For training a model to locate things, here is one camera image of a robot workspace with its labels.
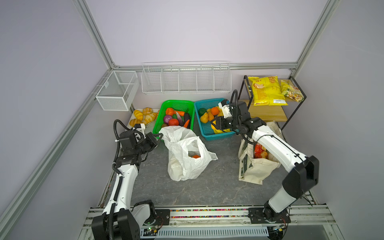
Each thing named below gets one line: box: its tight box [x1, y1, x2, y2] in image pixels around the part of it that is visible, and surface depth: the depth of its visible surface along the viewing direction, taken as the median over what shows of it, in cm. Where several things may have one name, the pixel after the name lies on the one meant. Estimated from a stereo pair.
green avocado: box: [198, 108, 207, 116], surface depth 118 cm
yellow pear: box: [200, 112, 209, 124], surface depth 112 cm
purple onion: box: [164, 115, 172, 124], surface depth 111 cm
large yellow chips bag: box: [248, 76, 289, 106], surface depth 80 cm
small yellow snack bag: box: [280, 79, 305, 103], surface depth 77 cm
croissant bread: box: [133, 109, 144, 121], surface depth 118 cm
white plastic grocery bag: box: [159, 125, 218, 182], surface depth 72 cm
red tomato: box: [168, 118, 179, 126], surface depth 110 cm
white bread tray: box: [125, 109, 160, 134], surface depth 113 cm
